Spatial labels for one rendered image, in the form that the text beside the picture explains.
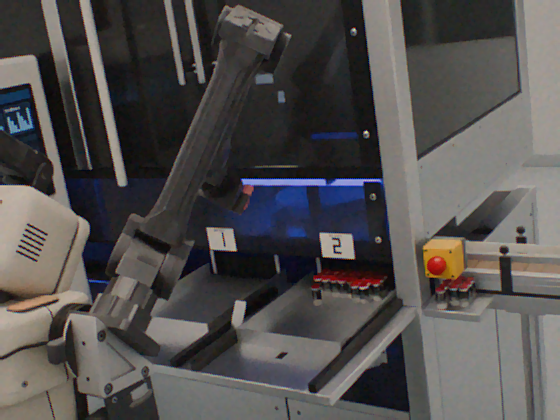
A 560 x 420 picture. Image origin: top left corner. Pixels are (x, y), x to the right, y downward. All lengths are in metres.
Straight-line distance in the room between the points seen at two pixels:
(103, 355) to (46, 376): 0.11
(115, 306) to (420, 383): 0.95
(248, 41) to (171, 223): 0.28
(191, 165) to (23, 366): 0.36
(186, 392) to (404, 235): 0.91
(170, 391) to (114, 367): 1.27
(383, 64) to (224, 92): 0.59
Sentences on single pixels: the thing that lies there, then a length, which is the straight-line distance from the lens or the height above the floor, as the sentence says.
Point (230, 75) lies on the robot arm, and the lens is 1.07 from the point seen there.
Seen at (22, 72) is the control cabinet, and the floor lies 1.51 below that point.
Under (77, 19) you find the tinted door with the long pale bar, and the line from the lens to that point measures 2.12.
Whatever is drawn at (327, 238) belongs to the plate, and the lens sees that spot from 1.76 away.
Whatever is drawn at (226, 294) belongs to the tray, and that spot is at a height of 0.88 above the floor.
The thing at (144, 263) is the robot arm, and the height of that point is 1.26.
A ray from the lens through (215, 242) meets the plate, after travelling 1.96.
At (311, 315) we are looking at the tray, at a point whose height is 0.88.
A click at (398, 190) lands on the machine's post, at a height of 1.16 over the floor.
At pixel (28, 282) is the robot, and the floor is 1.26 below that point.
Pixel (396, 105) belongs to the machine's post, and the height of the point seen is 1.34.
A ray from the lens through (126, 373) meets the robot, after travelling 1.07.
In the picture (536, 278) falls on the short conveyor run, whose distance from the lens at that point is 1.73.
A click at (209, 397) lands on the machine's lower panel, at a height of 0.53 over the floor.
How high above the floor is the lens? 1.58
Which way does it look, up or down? 15 degrees down
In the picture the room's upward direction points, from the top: 9 degrees counter-clockwise
